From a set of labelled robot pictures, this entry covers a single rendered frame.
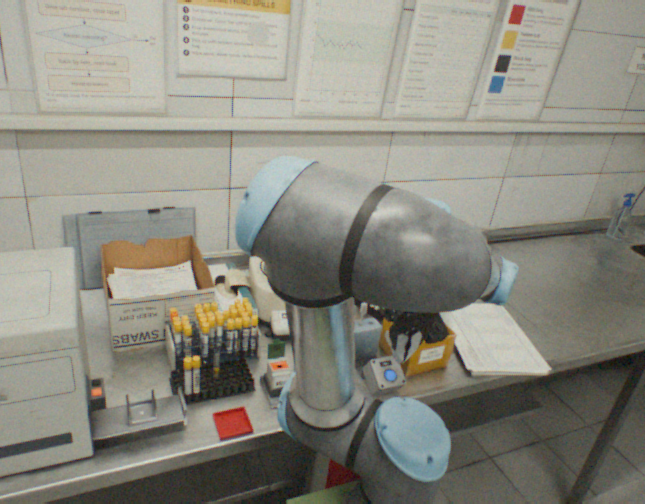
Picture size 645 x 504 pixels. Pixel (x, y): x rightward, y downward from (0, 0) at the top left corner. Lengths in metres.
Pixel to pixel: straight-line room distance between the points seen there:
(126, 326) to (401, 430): 0.72
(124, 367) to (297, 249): 0.84
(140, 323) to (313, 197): 0.85
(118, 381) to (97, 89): 0.69
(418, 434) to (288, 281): 0.36
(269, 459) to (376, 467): 1.07
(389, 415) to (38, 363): 0.55
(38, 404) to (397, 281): 0.70
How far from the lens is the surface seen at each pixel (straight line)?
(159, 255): 1.50
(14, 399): 0.98
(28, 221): 1.52
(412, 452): 0.77
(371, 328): 1.25
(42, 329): 0.90
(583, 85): 2.17
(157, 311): 1.25
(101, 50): 1.38
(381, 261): 0.45
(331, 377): 0.70
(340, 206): 0.47
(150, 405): 1.11
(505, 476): 2.41
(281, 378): 1.13
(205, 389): 1.16
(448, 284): 0.48
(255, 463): 1.84
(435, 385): 1.29
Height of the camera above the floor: 1.69
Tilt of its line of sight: 27 degrees down
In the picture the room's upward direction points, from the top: 7 degrees clockwise
